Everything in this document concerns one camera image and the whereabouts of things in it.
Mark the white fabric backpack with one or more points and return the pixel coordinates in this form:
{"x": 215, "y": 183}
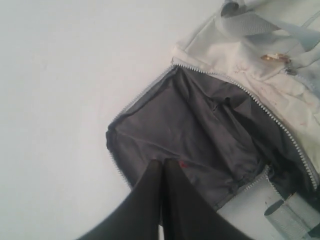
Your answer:
{"x": 239, "y": 109}

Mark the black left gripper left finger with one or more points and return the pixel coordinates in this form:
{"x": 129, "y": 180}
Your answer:
{"x": 138, "y": 216}

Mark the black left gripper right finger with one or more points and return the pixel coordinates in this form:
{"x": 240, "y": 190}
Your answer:
{"x": 185, "y": 213}

